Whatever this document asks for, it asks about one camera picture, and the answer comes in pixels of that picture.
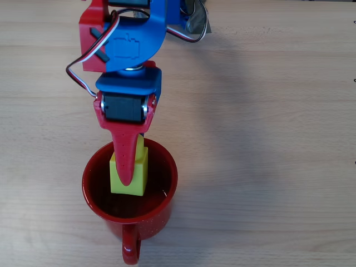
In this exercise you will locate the grey duct tape piece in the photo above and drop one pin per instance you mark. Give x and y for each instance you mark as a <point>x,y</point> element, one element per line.
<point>196,20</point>

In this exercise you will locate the red enamel mug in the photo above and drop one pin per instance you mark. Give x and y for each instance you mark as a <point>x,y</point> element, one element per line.
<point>130,217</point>

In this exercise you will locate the blue gripper, black servo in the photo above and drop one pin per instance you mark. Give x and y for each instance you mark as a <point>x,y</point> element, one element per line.
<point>123,108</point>

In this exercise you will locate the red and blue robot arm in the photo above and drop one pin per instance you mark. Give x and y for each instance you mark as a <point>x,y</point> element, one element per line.
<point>130,47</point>

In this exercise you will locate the yellow toy brick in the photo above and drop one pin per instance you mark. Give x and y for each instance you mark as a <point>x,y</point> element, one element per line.
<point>137,178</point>

